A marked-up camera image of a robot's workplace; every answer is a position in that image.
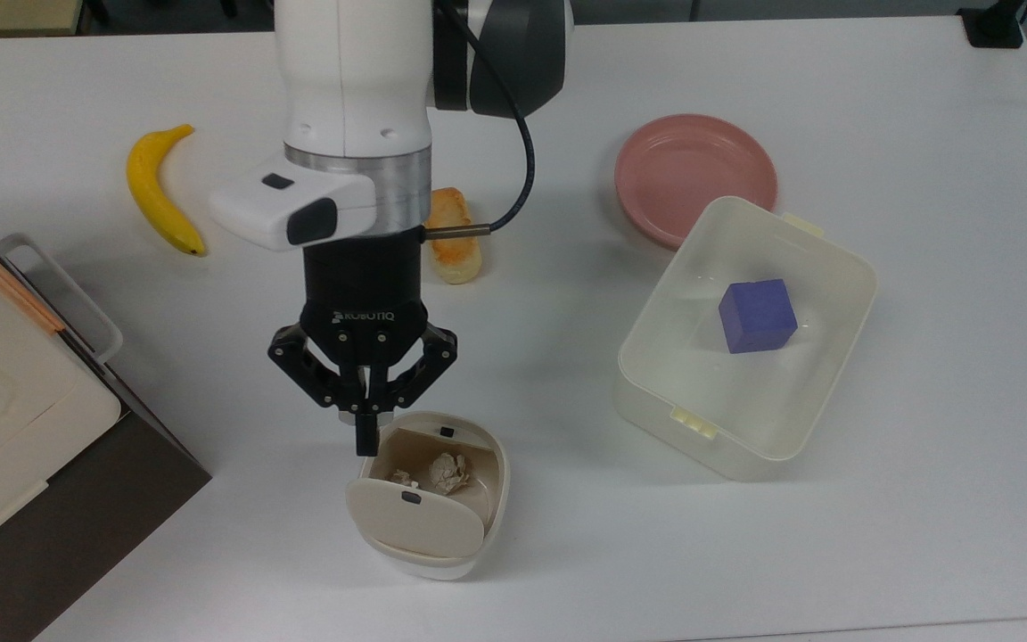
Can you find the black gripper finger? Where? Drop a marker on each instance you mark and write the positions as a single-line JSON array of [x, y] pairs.
[[415, 370], [308, 366]]

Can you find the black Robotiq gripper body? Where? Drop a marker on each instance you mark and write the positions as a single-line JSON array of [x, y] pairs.
[[362, 285]]

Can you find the beige trash can with lid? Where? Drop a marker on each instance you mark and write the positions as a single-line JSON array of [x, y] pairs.
[[424, 526]]

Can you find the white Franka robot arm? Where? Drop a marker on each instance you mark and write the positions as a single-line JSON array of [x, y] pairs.
[[353, 80]]

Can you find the toasted bread piece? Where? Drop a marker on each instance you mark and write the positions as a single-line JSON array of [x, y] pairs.
[[455, 254]]

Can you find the crumpled paper ball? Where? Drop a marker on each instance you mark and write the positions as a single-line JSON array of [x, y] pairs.
[[448, 473]]

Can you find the small paper scrap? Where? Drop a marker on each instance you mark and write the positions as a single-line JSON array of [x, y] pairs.
[[405, 480]]

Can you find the yellow banana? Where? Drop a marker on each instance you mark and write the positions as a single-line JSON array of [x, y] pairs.
[[152, 196]]

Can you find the dark brown wooden drawer box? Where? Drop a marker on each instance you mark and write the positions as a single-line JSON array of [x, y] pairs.
[[77, 517]]

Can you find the pink plate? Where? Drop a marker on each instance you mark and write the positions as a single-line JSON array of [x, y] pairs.
[[692, 169]]

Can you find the blue cube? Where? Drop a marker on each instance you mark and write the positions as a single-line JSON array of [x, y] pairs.
[[756, 316]]

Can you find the white translucent plastic container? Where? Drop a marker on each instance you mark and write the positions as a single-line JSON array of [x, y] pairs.
[[799, 428]]

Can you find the light wooden desk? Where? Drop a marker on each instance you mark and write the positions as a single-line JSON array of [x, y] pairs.
[[5, 16]]

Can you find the black table clamp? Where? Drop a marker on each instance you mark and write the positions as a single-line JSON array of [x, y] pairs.
[[995, 25]]

